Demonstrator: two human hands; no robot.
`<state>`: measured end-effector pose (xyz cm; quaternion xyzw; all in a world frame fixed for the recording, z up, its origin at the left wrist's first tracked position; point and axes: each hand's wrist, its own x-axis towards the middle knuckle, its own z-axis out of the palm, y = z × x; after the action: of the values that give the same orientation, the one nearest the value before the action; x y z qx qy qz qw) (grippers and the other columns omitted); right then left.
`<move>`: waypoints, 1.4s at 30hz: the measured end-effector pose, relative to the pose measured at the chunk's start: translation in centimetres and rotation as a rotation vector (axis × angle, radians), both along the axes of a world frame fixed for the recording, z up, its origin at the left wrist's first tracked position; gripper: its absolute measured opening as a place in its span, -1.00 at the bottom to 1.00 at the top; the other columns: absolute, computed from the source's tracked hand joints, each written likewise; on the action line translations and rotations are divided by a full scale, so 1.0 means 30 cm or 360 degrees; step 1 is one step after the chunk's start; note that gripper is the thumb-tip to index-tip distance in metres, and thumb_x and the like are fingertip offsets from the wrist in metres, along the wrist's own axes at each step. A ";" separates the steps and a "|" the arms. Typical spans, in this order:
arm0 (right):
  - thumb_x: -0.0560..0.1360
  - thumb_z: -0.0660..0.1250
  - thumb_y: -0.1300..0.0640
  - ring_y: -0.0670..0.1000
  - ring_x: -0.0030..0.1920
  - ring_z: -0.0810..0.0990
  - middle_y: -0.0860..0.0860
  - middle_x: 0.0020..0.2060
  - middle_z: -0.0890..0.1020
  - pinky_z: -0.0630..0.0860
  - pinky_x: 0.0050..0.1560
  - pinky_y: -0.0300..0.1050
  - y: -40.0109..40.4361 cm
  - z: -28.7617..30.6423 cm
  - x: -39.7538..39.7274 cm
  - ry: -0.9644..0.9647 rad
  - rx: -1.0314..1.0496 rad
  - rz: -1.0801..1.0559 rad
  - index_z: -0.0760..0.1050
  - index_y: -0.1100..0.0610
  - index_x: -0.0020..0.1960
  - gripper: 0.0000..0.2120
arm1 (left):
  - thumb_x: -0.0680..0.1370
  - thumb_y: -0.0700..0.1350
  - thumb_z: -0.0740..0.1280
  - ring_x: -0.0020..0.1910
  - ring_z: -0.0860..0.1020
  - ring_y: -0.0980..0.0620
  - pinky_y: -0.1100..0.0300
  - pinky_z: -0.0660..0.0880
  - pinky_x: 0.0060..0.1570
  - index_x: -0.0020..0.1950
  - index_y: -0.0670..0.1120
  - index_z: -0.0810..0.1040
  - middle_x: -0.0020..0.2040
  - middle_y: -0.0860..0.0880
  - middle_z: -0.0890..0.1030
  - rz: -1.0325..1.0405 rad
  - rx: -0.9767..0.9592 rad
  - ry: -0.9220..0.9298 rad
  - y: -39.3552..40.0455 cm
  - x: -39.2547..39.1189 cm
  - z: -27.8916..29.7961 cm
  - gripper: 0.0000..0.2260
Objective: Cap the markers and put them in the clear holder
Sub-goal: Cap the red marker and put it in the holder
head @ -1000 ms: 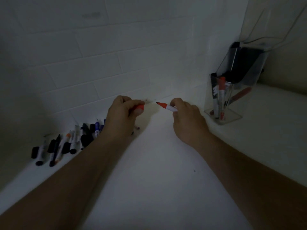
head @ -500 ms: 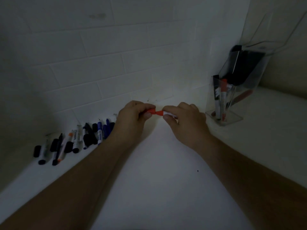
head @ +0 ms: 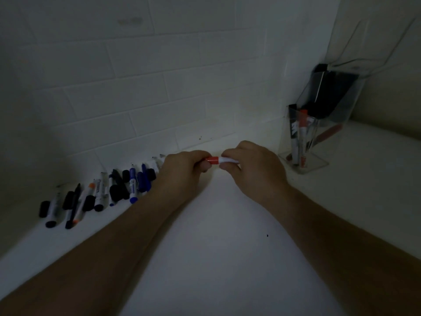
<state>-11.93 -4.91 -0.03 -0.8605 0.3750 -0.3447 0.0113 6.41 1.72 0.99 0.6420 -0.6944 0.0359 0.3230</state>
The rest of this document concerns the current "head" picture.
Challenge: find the person's left hand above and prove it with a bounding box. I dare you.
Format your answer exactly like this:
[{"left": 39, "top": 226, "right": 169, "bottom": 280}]
[{"left": 154, "top": 150, "right": 212, "bottom": 200}]

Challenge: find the person's right hand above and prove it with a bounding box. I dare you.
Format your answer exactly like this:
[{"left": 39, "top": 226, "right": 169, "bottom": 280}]
[{"left": 219, "top": 140, "right": 291, "bottom": 206}]

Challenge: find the white marker with red cap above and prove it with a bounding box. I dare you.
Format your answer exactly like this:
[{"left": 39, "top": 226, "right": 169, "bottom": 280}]
[{"left": 206, "top": 156, "right": 240, "bottom": 165}]

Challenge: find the person's right forearm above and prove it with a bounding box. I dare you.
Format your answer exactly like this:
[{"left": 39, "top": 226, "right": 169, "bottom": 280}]
[{"left": 263, "top": 184, "right": 421, "bottom": 316}]

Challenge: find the person's left forearm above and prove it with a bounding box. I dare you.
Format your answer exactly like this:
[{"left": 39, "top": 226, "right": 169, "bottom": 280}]
[{"left": 0, "top": 189, "right": 185, "bottom": 316}]

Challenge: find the black capped marker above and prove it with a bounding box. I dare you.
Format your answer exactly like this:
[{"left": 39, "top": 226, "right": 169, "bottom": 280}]
[{"left": 289, "top": 120, "right": 302, "bottom": 167}]

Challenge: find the red capped marker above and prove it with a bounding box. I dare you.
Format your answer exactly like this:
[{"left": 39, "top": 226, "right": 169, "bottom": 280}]
[{"left": 297, "top": 109, "right": 310, "bottom": 168}]

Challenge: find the clear acrylic pen holder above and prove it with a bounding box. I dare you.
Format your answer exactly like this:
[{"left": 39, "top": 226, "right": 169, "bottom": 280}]
[{"left": 278, "top": 104, "right": 330, "bottom": 175}]

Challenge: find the row of assorted markers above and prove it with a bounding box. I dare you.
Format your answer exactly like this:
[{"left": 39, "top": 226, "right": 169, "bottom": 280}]
[{"left": 38, "top": 153, "right": 167, "bottom": 230}]

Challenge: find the red pen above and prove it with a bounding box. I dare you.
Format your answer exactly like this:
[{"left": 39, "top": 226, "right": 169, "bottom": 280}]
[{"left": 285, "top": 124, "right": 344, "bottom": 161}]

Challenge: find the black whiteboard eraser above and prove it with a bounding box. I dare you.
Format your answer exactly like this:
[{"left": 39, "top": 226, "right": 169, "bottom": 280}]
[{"left": 304, "top": 64, "right": 360, "bottom": 119}]

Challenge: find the clear acrylic document holder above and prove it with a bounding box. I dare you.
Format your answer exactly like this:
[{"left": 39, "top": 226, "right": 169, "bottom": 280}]
[{"left": 295, "top": 16, "right": 419, "bottom": 152}]

